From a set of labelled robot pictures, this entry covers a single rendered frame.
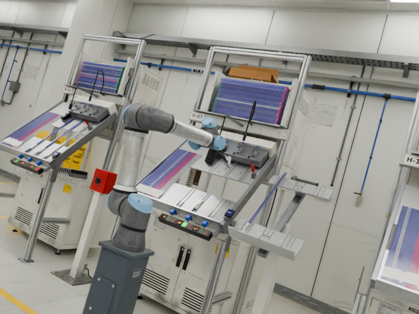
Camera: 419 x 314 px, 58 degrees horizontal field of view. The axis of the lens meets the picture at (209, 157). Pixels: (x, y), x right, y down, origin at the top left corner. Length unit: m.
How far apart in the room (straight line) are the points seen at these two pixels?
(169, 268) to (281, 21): 3.06
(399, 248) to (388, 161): 1.95
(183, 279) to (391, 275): 1.27
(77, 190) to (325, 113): 2.48
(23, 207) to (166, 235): 1.49
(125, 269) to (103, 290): 0.14
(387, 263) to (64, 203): 2.37
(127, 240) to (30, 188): 2.00
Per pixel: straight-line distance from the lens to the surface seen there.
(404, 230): 2.10
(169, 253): 2.60
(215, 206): 2.18
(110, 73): 3.42
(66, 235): 3.28
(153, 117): 1.69
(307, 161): 3.97
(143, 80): 3.49
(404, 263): 1.96
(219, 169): 2.45
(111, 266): 1.73
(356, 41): 4.26
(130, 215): 1.70
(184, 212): 2.17
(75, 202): 3.22
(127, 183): 1.80
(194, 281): 2.51
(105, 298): 1.76
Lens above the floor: 0.97
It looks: 2 degrees up
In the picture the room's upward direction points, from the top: 16 degrees clockwise
